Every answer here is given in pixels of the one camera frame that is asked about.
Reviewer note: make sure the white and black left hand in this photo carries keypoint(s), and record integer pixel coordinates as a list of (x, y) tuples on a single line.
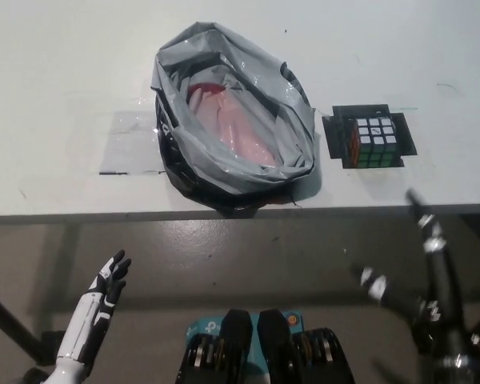
[(82, 320)]

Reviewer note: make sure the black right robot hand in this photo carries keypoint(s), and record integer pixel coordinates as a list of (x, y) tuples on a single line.
[(444, 288)]

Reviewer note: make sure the rubik's cube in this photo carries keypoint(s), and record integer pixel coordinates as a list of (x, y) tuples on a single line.
[(374, 140)]

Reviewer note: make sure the grey plastic bag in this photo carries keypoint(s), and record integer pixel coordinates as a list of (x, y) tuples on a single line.
[(232, 176)]

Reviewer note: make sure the black diagonal strut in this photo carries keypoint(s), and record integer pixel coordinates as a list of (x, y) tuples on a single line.
[(12, 320)]

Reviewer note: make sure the clear tape patch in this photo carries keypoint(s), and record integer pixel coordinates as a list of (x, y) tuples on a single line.
[(128, 144)]

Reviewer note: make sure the black and teal robot torso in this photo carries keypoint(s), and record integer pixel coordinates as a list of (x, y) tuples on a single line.
[(272, 348)]

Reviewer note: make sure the black tape square marker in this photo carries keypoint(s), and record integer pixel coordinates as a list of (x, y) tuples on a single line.
[(336, 132)]

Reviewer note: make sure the pink plastic sheet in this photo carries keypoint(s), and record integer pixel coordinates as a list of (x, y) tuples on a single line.
[(240, 132)]

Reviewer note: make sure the red plastic piece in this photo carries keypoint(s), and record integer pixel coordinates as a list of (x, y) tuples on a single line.
[(206, 89)]

